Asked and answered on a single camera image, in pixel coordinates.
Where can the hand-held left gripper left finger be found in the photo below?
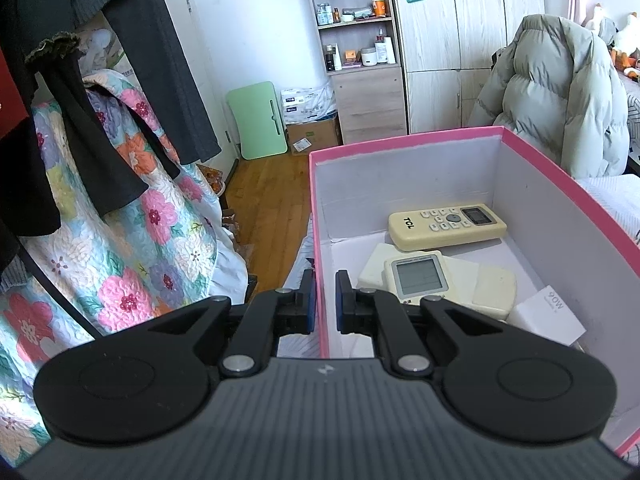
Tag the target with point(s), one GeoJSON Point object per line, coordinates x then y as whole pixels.
{"type": "Point", "coordinates": [310, 305]}

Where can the orange bottle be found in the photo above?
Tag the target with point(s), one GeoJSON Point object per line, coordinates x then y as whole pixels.
{"type": "Point", "coordinates": [378, 7]}

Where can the black bottle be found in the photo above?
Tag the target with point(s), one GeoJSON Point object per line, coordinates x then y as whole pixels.
{"type": "Point", "coordinates": [329, 59]}

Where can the pink cardboard box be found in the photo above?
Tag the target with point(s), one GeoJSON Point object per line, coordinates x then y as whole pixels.
{"type": "Point", "coordinates": [550, 220]}

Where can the remote control with grey screen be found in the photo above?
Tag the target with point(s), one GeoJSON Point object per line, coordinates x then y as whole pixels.
{"type": "Point", "coordinates": [415, 275]}

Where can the white and blue paper packs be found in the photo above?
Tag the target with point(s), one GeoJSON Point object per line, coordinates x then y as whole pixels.
{"type": "Point", "coordinates": [307, 102]}

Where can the white charger box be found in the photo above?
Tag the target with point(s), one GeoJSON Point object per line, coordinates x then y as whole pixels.
{"type": "Point", "coordinates": [547, 315]}

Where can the wooden wardrobe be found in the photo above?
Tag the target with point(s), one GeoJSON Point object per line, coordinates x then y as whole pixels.
{"type": "Point", "coordinates": [450, 50]}

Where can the white remote control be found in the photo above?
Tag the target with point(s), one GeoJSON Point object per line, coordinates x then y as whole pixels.
{"type": "Point", "coordinates": [372, 267]}

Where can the grey puffer jacket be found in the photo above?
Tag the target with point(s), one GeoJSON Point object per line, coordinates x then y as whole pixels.
{"type": "Point", "coordinates": [555, 90]}

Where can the brown cardboard box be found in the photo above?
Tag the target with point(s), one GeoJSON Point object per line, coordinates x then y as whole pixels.
{"type": "Point", "coordinates": [315, 137]}

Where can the geometric patterned bed cover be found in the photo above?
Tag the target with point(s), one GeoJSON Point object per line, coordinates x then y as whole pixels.
{"type": "Point", "coordinates": [632, 130]}

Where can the large cream remote control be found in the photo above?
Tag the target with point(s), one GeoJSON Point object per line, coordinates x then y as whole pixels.
{"type": "Point", "coordinates": [440, 230]}

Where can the dark grey hanging garment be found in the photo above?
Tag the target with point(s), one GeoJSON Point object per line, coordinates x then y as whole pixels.
{"type": "Point", "coordinates": [160, 60]}

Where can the white plush duck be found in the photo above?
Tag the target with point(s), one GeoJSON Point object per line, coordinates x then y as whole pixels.
{"type": "Point", "coordinates": [600, 22]}
{"type": "Point", "coordinates": [629, 35]}

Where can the red hanging garment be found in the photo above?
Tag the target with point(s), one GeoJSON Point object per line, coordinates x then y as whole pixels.
{"type": "Point", "coordinates": [11, 95]}

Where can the black frilled hanging garment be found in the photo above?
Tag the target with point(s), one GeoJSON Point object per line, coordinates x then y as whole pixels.
{"type": "Point", "coordinates": [80, 160]}

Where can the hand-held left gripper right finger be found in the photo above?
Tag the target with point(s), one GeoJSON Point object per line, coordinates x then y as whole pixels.
{"type": "Point", "coordinates": [342, 305]}

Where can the floral quilt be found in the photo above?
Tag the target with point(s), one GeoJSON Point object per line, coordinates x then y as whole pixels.
{"type": "Point", "coordinates": [125, 270]}

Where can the white jar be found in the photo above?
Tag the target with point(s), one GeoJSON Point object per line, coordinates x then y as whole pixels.
{"type": "Point", "coordinates": [368, 57]}

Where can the wooden shelf unit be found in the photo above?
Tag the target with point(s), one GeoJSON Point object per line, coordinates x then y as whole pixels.
{"type": "Point", "coordinates": [365, 95]}

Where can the green folding table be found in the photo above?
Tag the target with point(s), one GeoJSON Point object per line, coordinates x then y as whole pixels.
{"type": "Point", "coordinates": [257, 120]}

